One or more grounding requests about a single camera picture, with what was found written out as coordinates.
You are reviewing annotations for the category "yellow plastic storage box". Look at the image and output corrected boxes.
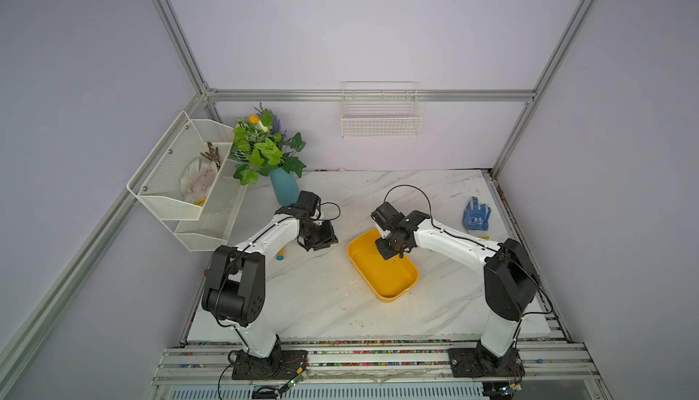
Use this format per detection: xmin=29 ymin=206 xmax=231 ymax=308
xmin=347 ymin=229 xmax=420 ymax=303

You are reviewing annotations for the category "white two-tier mesh shelf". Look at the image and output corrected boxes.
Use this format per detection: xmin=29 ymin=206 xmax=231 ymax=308
xmin=127 ymin=112 xmax=246 ymax=252

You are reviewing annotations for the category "white wire wall basket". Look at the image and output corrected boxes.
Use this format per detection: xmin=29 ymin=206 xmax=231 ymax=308
xmin=340 ymin=81 xmax=422 ymax=139

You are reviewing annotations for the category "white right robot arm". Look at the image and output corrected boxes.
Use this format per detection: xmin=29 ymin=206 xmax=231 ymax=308
xmin=371 ymin=201 xmax=541 ymax=359

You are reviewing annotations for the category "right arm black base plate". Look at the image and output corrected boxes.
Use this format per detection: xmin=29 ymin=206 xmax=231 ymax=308
xmin=447 ymin=342 xmax=525 ymax=379

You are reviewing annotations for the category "blue dotted work glove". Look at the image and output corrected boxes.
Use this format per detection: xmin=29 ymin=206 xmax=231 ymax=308
xmin=462 ymin=196 xmax=491 ymax=232

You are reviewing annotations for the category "white cloth in shelf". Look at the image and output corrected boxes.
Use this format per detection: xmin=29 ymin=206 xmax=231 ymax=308
xmin=180 ymin=157 xmax=218 ymax=205

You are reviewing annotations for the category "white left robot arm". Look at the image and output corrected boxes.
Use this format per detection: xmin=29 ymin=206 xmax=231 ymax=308
xmin=201 ymin=191 xmax=338 ymax=359

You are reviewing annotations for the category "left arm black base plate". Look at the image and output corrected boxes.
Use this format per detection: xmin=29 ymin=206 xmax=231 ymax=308
xmin=228 ymin=337 xmax=308 ymax=381

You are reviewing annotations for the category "brown dried twig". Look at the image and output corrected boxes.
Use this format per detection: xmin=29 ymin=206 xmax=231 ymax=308
xmin=200 ymin=142 xmax=222 ymax=170

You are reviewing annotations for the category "aluminium frame rail structure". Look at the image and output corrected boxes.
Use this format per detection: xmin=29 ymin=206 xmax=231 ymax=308
xmin=0 ymin=0 xmax=621 ymax=400

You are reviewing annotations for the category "green artificial plant bouquet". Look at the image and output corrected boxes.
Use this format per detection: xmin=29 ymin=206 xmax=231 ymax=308
xmin=229 ymin=103 xmax=307 ymax=186

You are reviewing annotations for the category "teal vase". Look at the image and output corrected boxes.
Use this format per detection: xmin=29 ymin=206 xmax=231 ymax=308
xmin=269 ymin=168 xmax=300 ymax=206

